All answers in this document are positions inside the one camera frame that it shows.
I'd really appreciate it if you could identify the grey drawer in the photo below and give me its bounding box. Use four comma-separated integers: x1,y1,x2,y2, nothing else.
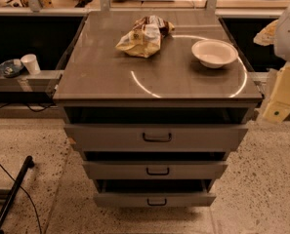
83,161,228,179
64,124,248,152
93,192,216,208

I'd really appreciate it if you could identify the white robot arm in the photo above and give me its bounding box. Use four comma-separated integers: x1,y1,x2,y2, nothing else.
253,5,290,123

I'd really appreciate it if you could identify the grey drawer cabinet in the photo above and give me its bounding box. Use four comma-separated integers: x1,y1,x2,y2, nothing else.
54,11,262,194

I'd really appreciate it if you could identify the white bowl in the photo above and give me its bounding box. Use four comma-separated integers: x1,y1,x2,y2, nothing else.
191,39,238,69

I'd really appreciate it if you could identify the crumpled chip bag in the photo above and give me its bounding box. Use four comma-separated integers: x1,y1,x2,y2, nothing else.
115,16,175,58

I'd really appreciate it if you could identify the white paper cup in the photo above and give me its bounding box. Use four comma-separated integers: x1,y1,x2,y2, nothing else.
21,54,40,75

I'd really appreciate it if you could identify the black metal stand leg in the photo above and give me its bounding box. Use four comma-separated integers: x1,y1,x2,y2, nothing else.
0,156,34,234

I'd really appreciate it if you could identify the dark blue plate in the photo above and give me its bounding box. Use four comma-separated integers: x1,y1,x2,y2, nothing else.
0,58,23,78

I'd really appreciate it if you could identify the grey side shelf rail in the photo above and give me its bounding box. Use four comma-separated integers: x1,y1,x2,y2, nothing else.
0,70,63,93

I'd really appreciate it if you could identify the black floor cable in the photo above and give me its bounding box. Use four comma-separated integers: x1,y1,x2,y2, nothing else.
0,150,43,234

